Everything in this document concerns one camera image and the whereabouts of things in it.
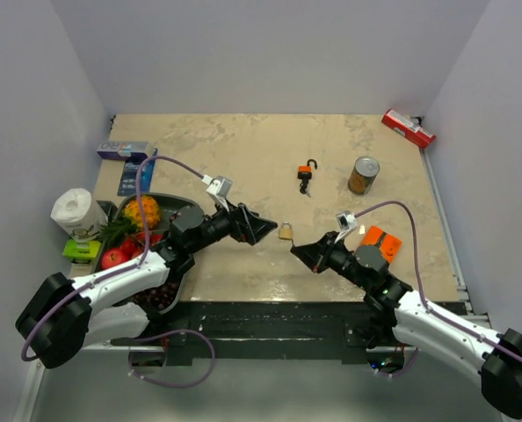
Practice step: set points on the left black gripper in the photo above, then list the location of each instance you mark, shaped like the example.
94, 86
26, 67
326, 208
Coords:
257, 228

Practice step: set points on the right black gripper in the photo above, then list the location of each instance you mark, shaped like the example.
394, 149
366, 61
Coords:
317, 255

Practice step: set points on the brass padlock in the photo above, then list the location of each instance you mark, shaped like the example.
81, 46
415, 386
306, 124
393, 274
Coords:
286, 231

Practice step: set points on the orange black padlock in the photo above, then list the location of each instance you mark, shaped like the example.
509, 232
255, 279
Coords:
305, 171

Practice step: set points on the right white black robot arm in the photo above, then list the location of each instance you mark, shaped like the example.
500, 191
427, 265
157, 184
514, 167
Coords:
493, 360

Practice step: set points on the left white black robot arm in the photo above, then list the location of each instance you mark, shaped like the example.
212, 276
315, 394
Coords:
66, 315

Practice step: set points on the orange blister pack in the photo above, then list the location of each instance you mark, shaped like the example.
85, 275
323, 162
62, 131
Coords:
388, 244

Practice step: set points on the grey fruit tray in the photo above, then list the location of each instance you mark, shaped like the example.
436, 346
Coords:
170, 206

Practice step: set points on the tin can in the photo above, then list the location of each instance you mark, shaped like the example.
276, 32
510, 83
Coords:
364, 172

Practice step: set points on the purple grapes bunch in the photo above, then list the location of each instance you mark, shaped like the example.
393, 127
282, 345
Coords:
158, 298

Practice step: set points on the small peach fruits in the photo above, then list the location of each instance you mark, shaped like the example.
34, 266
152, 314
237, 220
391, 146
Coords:
133, 246

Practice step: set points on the orange flower pineapple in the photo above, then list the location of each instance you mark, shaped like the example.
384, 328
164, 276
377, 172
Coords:
131, 220

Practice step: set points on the blue blister pack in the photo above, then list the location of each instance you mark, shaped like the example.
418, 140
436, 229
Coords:
127, 185

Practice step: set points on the red apple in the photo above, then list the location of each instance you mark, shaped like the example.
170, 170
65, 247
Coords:
113, 257

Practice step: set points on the red cardboard box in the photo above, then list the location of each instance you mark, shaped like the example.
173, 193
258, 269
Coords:
407, 128

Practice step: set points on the blue white box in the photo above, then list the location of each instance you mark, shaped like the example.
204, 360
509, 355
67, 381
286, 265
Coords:
125, 151

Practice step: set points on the paper towel roll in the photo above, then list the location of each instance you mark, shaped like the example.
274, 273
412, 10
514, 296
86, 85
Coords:
79, 215

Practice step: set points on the green box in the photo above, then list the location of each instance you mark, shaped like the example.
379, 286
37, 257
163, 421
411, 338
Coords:
81, 252

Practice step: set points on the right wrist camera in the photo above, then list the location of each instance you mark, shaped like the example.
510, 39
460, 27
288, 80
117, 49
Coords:
347, 223

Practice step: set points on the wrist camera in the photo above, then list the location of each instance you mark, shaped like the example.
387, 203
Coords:
347, 223
218, 189

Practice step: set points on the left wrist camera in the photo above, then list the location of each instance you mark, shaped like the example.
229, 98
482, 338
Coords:
218, 189

